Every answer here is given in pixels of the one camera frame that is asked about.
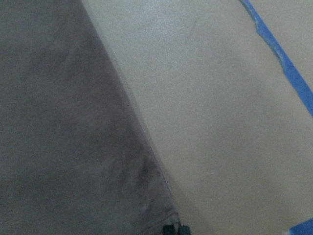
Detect brown t-shirt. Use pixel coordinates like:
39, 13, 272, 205
0, 0, 180, 235

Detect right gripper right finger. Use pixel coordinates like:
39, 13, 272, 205
178, 225, 190, 235

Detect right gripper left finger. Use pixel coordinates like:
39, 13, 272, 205
163, 225, 176, 235

